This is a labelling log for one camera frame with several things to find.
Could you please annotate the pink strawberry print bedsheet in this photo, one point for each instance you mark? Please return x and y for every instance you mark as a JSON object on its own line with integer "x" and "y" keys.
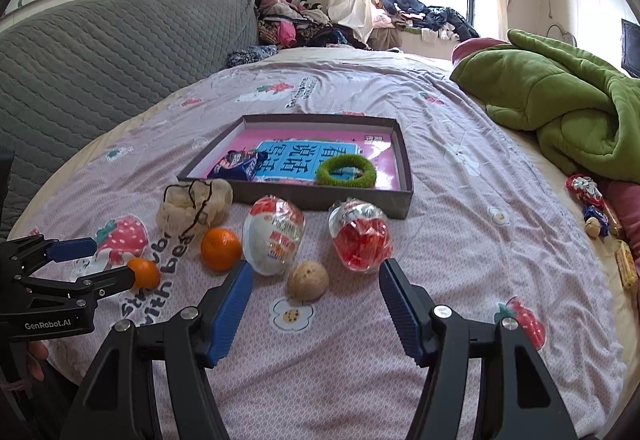
{"x": 475, "y": 270}

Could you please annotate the grey cardboard box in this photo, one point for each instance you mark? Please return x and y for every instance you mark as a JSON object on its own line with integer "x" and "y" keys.
{"x": 350, "y": 205}

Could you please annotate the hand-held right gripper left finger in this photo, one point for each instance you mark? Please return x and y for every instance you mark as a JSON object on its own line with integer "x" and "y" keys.
{"x": 230, "y": 315}

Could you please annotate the small tangerine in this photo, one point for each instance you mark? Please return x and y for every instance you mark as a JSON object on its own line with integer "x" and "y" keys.
{"x": 147, "y": 274}

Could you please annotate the grey quilted headboard cover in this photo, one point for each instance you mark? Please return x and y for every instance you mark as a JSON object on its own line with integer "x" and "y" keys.
{"x": 100, "y": 55}

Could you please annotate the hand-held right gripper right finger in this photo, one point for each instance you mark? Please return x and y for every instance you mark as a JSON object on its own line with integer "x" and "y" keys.
{"x": 405, "y": 315}

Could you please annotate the pink pillow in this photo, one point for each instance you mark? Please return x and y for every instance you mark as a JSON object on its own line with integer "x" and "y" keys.
{"x": 475, "y": 47}

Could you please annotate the yellow snack packet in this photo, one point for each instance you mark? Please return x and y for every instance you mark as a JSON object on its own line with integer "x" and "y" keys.
{"x": 626, "y": 265}

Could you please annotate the large tangerine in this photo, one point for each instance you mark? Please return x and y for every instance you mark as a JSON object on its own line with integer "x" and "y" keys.
{"x": 220, "y": 250}

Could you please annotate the walnut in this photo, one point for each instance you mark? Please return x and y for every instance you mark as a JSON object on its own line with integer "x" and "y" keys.
{"x": 307, "y": 281}

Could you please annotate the blue wrapped candy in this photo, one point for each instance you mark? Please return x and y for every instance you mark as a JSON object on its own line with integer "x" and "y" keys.
{"x": 597, "y": 220}

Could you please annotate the black monitor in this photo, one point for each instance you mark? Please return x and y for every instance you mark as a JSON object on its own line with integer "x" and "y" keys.
{"x": 631, "y": 47}

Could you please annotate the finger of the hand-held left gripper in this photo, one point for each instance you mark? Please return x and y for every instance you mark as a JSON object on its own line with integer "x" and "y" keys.
{"x": 100, "y": 285}
{"x": 75, "y": 249}

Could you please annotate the small beige nut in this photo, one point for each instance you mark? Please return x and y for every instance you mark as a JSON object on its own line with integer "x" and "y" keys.
{"x": 593, "y": 227}

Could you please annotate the white electric fan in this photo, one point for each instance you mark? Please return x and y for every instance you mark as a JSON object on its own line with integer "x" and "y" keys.
{"x": 570, "y": 37}

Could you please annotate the green fleece blanket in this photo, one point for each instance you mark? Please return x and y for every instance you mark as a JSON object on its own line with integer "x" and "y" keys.
{"x": 550, "y": 95}

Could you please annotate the white toy egg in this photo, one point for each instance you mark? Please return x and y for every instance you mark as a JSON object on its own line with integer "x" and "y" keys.
{"x": 272, "y": 240}

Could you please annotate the pile of dark clothes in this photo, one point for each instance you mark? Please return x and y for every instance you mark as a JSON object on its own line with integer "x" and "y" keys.
{"x": 430, "y": 15}

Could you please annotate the blue snack packet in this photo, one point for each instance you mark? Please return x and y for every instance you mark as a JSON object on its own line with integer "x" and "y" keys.
{"x": 240, "y": 165}

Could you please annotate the pile of mixed clothes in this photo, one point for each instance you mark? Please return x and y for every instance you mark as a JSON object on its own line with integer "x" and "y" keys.
{"x": 290, "y": 25}

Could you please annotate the red wrapped toy egg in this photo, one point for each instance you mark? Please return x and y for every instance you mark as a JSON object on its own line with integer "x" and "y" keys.
{"x": 360, "y": 240}

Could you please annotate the person's left hand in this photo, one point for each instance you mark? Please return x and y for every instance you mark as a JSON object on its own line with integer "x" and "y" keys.
{"x": 39, "y": 360}

